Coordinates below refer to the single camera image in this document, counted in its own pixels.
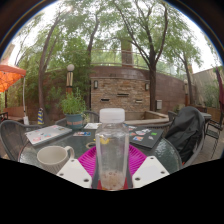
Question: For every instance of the orange canopy tent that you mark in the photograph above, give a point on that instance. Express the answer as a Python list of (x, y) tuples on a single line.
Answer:
[(10, 75)]

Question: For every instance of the dark metal chair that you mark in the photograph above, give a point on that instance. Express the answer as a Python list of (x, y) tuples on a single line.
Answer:
[(213, 131)]

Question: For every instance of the small printed card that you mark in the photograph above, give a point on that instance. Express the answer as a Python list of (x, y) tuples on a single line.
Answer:
[(82, 134)]

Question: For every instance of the black jacket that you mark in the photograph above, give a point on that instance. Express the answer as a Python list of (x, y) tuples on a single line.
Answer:
[(186, 133)]

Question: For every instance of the closed dark red umbrella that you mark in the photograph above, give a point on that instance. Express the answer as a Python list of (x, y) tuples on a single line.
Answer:
[(220, 90)]

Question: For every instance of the dark laptop with stickers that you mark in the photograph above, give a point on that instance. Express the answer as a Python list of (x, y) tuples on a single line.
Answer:
[(145, 136)]

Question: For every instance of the white paper sheet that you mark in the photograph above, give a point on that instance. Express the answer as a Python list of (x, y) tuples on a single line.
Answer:
[(91, 126)]

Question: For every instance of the tall leaning tree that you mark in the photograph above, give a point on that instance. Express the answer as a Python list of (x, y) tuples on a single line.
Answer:
[(41, 76)]

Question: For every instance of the white ceramic mug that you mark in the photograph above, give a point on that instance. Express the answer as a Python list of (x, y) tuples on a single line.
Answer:
[(53, 159)]

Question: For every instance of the clear white-capped plastic bottle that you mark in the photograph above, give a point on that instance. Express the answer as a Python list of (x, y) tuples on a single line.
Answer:
[(112, 151)]

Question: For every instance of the globe-topped lamp post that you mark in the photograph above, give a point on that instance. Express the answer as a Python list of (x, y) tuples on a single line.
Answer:
[(70, 78)]

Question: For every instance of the green plant in blue pot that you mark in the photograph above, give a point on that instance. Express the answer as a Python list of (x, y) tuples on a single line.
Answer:
[(74, 111)]

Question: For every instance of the tall branching tree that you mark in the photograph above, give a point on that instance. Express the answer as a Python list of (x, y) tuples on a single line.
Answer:
[(152, 86)]

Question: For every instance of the silver laptop with stickers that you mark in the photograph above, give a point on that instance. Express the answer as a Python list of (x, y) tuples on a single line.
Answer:
[(48, 134)]

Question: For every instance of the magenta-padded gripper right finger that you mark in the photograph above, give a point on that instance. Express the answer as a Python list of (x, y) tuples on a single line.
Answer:
[(150, 171)]

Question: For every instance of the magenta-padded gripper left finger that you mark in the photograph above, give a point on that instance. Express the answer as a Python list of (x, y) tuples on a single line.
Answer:
[(74, 173)]

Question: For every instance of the blue yellow striped bollard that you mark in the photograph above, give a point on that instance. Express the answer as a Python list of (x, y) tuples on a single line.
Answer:
[(40, 116)]

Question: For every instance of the grey wall box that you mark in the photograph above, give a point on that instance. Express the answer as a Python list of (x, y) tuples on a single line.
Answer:
[(159, 104)]

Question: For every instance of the black wall lantern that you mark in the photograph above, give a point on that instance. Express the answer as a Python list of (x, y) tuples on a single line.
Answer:
[(146, 86), (96, 84)]

